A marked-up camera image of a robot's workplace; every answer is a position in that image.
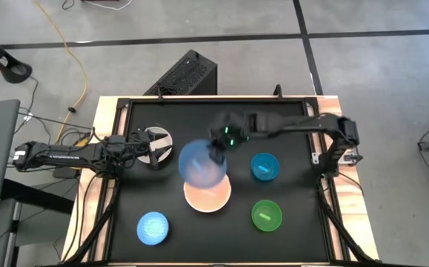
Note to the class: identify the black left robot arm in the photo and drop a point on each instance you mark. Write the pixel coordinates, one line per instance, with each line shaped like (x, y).
(58, 157)

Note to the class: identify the large white bowl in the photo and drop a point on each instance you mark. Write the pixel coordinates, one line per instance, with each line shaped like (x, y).
(164, 153)

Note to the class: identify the small green plastic bowl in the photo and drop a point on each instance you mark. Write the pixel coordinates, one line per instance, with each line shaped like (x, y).
(273, 222)

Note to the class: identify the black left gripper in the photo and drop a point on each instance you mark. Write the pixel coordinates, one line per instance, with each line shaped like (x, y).
(140, 148)

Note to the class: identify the small teal plastic bowl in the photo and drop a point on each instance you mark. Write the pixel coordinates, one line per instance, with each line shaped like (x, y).
(269, 174)

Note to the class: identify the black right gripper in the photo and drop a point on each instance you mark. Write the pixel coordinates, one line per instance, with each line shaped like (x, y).
(232, 128)

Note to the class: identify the black table mat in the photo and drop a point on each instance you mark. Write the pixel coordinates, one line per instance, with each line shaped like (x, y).
(229, 241)

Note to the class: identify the large blue bowl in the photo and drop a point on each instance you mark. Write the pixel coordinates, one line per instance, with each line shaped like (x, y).
(195, 167)

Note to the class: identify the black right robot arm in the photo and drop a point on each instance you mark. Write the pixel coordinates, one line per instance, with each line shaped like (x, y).
(299, 124)

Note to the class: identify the black metal table frame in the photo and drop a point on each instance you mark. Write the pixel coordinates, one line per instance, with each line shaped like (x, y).
(218, 99)

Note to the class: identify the black computer tower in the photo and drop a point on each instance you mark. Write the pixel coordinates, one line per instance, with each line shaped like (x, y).
(188, 74)

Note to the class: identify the small blue plastic bowl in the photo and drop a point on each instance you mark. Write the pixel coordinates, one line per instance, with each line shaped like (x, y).
(152, 228)

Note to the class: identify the large pink bowl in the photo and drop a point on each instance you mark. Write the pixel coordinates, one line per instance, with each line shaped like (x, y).
(208, 200)

